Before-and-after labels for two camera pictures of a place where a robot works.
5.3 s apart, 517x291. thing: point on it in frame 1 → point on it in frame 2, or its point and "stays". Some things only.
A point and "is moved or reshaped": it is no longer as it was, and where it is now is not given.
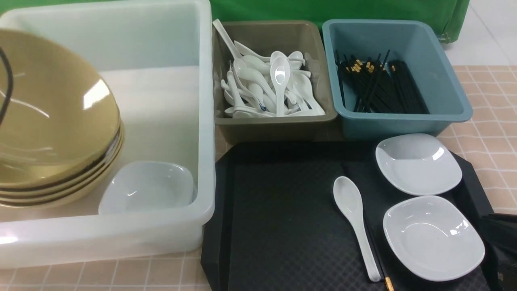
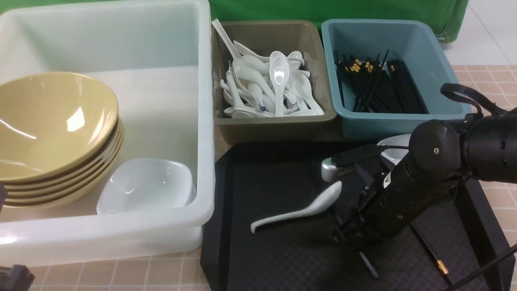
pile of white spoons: [261, 85] stays
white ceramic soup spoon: [349, 197] is moved or reshaped
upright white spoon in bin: [280, 71] stays
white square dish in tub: [149, 187] stays
